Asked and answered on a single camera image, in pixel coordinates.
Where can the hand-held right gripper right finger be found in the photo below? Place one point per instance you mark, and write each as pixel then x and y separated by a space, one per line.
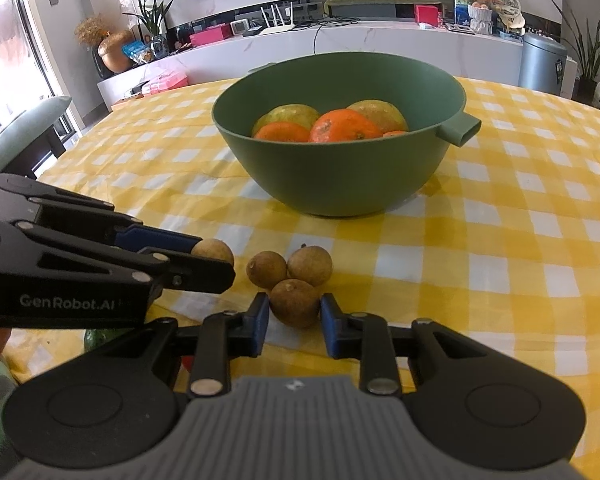
pixel 333 327

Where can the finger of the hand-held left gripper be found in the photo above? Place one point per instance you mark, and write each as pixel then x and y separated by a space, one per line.
pixel 155 241
pixel 200 275

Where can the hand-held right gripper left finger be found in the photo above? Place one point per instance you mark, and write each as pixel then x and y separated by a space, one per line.
pixel 258 325

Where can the brown longan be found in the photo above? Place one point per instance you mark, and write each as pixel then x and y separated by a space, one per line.
pixel 266 269
pixel 295 304
pixel 310 265
pixel 215 250

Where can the green plastic bowl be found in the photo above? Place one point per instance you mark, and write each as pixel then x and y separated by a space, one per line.
pixel 340 180

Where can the large yellow-green citrus fruit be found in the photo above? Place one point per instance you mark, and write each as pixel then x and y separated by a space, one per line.
pixel 290 114
pixel 380 112

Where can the green cucumber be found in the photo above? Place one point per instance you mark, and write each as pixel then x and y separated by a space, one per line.
pixel 95 340

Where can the orange cardboard box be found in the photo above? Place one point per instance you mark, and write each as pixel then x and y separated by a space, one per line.
pixel 127 102

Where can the pink plastic storage case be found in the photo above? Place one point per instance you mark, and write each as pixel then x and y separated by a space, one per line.
pixel 165 82

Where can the pale green chair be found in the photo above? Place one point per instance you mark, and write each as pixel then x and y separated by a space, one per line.
pixel 25 130

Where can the yellow checkered tablecloth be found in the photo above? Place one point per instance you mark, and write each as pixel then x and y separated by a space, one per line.
pixel 505 260

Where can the blue snack bag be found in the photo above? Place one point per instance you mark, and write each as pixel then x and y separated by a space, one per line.
pixel 137 53

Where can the copper round vase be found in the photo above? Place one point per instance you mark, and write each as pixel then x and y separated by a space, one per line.
pixel 116 52

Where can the pink flat box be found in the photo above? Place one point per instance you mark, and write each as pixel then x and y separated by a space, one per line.
pixel 210 35

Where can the dried brown flowers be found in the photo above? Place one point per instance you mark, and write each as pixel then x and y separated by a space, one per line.
pixel 91 30

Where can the green plant in glass vase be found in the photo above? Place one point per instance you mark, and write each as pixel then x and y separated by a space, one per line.
pixel 152 20

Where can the small white desk clock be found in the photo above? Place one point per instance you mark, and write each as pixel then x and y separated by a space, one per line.
pixel 240 26

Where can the white router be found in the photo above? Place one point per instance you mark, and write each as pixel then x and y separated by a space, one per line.
pixel 277 27

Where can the white marble media console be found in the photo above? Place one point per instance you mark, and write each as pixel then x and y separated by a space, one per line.
pixel 380 45

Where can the green soundbar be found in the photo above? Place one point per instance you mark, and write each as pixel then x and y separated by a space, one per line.
pixel 370 7

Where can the red box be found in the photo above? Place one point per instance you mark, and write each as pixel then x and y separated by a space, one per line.
pixel 427 14

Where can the grey-blue trash can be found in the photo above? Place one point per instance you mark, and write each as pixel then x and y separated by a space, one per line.
pixel 540 65

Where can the colourful picture board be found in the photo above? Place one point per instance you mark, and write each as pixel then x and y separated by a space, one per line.
pixel 461 7

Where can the beige hat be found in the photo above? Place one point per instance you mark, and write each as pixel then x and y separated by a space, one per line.
pixel 510 15

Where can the long-leaf plant in black pot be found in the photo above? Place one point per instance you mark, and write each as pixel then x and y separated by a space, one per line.
pixel 592 50

